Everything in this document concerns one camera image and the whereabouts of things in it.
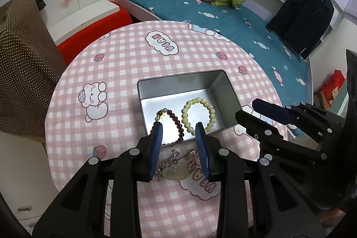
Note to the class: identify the red bench white top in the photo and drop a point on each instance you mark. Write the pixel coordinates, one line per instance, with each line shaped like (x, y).
(92, 34)

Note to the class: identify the brown dotted cloth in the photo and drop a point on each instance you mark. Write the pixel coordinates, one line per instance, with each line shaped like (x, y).
(22, 59)

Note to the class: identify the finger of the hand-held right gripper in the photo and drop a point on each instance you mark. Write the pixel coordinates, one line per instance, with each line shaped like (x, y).
(259, 130)
(272, 112)

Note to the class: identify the white cabinet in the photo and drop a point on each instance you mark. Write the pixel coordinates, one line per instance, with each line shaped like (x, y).
(19, 171)

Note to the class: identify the red box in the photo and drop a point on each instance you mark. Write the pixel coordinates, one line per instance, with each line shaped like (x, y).
(336, 84)

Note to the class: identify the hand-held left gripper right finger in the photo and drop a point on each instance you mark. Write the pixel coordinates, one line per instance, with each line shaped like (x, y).
(200, 148)

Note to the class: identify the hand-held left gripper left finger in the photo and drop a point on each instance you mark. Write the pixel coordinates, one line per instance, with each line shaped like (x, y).
(156, 148)

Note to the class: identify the dark hanging coat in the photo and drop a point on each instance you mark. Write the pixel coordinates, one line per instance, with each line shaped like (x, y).
(304, 17)

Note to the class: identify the silver metal tin box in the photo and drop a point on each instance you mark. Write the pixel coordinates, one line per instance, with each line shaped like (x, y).
(173, 87)

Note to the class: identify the black crumpled cloth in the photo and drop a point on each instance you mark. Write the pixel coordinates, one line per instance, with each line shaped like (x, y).
(39, 1)

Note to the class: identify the pink butterfly wall sticker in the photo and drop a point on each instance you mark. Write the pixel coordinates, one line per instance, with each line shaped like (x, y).
(67, 2)

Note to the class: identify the white board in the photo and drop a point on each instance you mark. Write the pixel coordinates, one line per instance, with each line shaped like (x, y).
(83, 15)

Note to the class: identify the teal printed bed blanket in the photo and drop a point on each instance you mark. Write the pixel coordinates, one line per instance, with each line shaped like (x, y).
(237, 23)

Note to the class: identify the pink checked tablecloth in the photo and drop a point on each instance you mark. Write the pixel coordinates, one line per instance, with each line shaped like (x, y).
(125, 59)

